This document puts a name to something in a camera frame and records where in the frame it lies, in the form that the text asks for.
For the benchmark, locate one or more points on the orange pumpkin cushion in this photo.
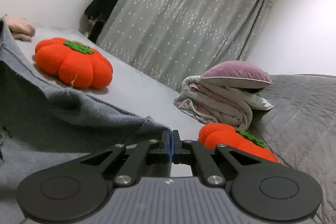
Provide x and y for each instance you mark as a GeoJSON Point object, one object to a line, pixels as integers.
{"type": "Point", "coordinates": [223, 137]}
{"type": "Point", "coordinates": [73, 66]}

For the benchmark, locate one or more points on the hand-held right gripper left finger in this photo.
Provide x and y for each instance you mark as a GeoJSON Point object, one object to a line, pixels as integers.
{"type": "Point", "coordinates": [168, 146]}

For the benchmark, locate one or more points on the black hanging jacket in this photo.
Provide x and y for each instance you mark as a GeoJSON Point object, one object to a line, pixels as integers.
{"type": "Point", "coordinates": [105, 6]}

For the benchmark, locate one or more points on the grey knit sweater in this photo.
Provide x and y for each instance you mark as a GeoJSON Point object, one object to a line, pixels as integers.
{"type": "Point", "coordinates": [52, 113]}

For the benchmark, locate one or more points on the beige folded cloth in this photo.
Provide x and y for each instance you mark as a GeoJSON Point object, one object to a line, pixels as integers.
{"type": "Point", "coordinates": [21, 28]}

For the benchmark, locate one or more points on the grey quilted blanket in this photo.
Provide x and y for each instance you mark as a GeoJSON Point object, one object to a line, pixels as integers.
{"type": "Point", "coordinates": [302, 121]}

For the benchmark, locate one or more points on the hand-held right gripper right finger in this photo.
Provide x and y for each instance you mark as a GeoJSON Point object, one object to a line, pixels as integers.
{"type": "Point", "coordinates": [175, 146]}

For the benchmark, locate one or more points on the purple pillow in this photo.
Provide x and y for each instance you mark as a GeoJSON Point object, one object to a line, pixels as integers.
{"type": "Point", "coordinates": [236, 71]}

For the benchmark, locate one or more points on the grey star curtain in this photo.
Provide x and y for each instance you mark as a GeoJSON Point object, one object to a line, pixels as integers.
{"type": "Point", "coordinates": [183, 16]}

